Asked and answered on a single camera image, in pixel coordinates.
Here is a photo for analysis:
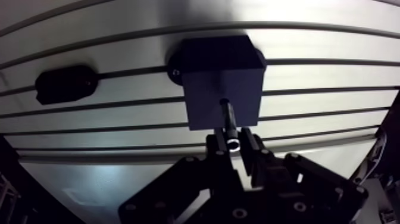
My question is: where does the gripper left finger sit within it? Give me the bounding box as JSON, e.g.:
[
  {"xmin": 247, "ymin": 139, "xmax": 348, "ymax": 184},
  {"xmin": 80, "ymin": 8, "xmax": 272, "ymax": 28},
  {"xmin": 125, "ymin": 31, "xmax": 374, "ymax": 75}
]
[{"xmin": 118, "ymin": 127, "xmax": 243, "ymax": 224}]

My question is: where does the pale holed strip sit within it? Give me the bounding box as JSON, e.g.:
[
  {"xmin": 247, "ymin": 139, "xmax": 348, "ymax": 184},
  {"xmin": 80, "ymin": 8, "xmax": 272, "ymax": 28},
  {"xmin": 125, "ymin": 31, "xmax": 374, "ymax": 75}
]
[{"xmin": 349, "ymin": 127, "xmax": 389, "ymax": 186}]

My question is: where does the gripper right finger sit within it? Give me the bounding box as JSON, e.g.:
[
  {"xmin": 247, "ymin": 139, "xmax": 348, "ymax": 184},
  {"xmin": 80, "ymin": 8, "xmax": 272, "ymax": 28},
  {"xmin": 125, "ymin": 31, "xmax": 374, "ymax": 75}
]
[{"xmin": 240, "ymin": 126, "xmax": 370, "ymax": 224}]

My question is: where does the steel bolt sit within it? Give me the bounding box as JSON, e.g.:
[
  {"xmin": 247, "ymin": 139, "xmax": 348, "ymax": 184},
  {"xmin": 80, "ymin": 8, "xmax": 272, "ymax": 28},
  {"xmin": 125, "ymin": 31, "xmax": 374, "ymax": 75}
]
[{"xmin": 219, "ymin": 98, "xmax": 242, "ymax": 153}]

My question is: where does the dark blue-grey block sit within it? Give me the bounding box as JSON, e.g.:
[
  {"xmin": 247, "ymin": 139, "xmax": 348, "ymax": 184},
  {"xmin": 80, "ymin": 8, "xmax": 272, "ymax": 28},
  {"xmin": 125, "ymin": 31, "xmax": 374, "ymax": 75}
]
[{"xmin": 166, "ymin": 35, "xmax": 268, "ymax": 132}]

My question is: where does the black oval holder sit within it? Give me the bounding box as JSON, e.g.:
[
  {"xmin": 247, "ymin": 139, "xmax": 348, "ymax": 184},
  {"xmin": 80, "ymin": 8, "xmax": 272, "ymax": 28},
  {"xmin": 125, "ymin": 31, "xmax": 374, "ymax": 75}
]
[{"xmin": 35, "ymin": 64, "xmax": 99, "ymax": 106}]

